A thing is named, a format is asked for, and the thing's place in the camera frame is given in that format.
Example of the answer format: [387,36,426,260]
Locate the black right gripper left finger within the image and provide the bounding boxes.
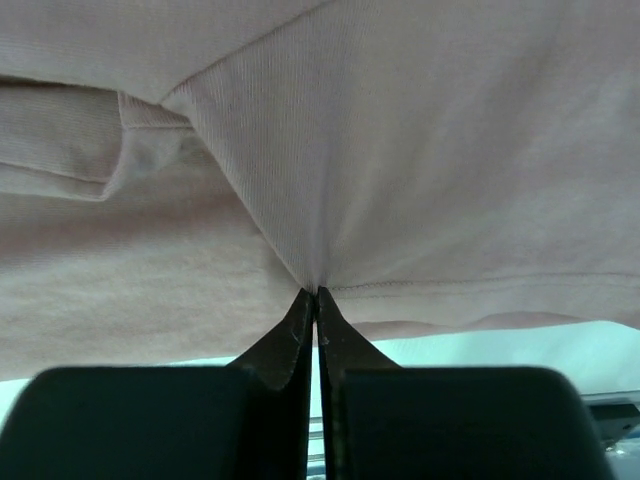
[1,291,314,479]

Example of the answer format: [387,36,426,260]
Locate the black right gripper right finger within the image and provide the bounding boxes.
[316,288,613,479]

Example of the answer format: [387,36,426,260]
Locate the dusty pink t-shirt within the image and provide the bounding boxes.
[1,1,639,380]

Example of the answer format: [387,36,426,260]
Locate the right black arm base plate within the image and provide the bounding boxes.
[582,390,639,450]

